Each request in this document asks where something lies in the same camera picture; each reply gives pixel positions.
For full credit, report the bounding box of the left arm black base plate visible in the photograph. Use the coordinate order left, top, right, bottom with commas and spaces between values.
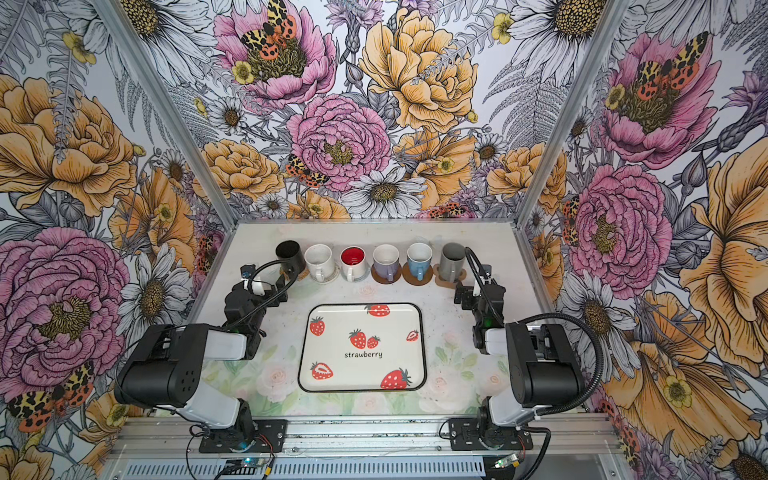
198, 419, 288, 454

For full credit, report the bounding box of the scratched dark brown wooden coaster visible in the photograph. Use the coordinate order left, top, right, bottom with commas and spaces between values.
371, 264, 402, 285

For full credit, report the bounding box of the green circuit board left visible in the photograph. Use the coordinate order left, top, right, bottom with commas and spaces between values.
222, 458, 272, 476

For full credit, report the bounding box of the green circuit board right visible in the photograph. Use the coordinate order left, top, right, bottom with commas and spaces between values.
493, 453, 520, 469

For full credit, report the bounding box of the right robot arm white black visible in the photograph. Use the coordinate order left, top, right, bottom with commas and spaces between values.
448, 282, 586, 451

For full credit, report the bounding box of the round woven rattan coaster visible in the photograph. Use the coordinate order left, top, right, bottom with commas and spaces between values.
280, 265, 309, 282

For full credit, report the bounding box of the grey mug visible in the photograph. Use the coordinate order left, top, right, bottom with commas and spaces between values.
438, 242, 466, 283

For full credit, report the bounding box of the aluminium corner post right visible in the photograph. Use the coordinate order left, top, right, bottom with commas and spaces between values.
515, 0, 630, 229

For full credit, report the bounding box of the white mug purple handle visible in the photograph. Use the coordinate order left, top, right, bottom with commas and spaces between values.
373, 244, 401, 279

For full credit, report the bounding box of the black mug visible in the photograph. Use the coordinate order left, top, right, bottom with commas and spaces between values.
275, 240, 308, 280

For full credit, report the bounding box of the aluminium corner post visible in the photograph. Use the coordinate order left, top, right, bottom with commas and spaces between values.
515, 0, 630, 229
94, 1, 238, 233

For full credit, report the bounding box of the plain brown wooden coaster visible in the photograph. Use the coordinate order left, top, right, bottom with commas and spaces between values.
402, 264, 434, 286

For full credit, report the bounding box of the grey-blue braided rope coaster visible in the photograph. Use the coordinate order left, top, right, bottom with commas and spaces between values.
341, 266, 370, 283

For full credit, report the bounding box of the red interior white mug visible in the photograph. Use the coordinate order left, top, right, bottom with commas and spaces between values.
340, 246, 369, 269

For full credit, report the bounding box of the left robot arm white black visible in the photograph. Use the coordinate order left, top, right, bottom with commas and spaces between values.
114, 284, 270, 451

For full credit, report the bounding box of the cork paw print coaster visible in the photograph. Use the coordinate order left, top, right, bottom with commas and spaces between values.
432, 265, 467, 289

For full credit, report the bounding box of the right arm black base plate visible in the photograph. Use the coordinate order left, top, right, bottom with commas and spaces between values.
447, 417, 533, 451

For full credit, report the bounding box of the white mug blue handle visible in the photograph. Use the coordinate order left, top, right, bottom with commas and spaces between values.
407, 242, 433, 282

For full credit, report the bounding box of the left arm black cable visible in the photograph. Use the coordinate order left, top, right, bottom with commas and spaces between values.
110, 259, 301, 480

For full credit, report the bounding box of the aluminium corner post left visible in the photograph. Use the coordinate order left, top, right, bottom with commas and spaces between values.
94, 1, 238, 233

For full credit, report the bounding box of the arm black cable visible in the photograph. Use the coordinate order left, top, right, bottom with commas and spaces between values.
463, 245, 605, 480
110, 259, 301, 480

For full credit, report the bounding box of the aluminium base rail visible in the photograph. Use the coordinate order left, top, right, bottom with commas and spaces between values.
100, 413, 633, 479

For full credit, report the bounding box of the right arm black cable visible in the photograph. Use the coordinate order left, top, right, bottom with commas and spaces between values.
463, 245, 605, 480

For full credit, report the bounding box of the white strawberry print tray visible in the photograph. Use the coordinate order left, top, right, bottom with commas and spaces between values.
298, 303, 427, 393

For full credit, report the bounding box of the green circuit board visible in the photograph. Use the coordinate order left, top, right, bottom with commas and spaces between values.
493, 453, 520, 469
222, 458, 272, 476

